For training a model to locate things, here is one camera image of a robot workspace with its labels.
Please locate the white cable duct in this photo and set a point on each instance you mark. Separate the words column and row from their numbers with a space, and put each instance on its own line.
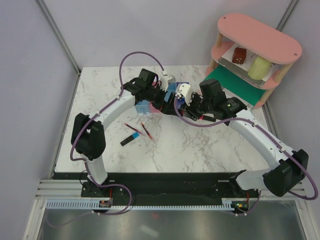
column 77, row 204

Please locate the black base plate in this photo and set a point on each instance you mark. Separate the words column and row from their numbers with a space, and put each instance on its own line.
column 162, row 188

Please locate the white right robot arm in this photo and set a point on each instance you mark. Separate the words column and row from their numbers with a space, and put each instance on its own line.
column 286, row 167

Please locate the blue capped black highlighter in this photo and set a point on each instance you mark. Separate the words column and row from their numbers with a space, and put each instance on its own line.
column 129, row 139

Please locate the pink drawer bin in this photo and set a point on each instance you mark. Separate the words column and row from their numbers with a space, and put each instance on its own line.
column 156, row 96

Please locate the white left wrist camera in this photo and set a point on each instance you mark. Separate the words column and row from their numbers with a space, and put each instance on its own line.
column 166, row 80

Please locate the pale yellow cup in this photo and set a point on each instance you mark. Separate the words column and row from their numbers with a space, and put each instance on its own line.
column 259, row 68

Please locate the orange capped refill pen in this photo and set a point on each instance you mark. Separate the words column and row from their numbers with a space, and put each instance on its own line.
column 148, row 133

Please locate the white paper sheet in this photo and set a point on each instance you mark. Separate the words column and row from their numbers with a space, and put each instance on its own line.
column 242, row 69

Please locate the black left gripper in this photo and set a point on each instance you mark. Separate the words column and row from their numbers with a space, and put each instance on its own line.
column 168, row 107

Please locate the pink capped black highlighter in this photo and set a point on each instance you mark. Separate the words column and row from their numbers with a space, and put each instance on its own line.
column 208, row 118

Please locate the brown box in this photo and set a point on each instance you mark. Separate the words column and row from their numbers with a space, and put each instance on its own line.
column 239, row 55

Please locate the pink two tier shelf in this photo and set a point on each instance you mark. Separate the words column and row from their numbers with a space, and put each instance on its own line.
column 263, row 40

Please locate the green book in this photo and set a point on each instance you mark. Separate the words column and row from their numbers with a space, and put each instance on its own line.
column 233, row 85

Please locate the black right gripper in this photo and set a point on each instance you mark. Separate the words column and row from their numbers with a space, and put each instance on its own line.
column 189, row 110

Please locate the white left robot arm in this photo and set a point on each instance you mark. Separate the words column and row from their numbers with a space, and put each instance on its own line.
column 88, row 133

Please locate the purple drawer bin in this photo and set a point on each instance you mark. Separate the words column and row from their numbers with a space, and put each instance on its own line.
column 181, row 100

